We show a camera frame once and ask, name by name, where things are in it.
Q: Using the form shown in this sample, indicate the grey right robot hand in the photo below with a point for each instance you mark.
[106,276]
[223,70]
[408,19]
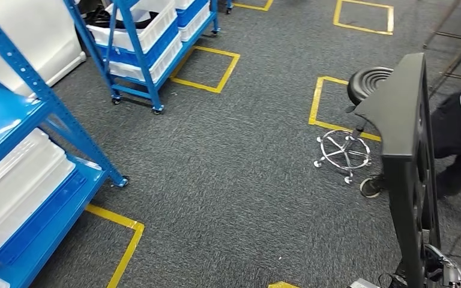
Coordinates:
[451,275]

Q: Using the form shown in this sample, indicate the black plastic plate bracket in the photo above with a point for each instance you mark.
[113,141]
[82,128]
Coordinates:
[393,111]

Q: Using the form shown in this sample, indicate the blue metal shelf rack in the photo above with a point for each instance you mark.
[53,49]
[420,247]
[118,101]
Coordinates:
[132,36]
[0,115]

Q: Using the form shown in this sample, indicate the person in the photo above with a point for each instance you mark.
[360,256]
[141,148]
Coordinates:
[453,131]

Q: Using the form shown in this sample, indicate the black round wheeled stool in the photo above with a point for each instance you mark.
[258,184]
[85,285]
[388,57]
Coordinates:
[363,81]

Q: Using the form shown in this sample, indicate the yellow floor tape square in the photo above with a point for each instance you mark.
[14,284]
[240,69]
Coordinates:
[132,246]

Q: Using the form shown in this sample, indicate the blue plastic bin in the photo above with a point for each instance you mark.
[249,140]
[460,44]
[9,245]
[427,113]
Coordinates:
[161,48]
[192,14]
[47,227]

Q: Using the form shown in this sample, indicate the black trim piece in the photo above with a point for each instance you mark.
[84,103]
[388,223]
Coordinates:
[103,18]

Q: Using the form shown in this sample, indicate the white car with red stripe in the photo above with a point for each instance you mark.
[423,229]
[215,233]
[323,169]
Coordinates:
[35,43]

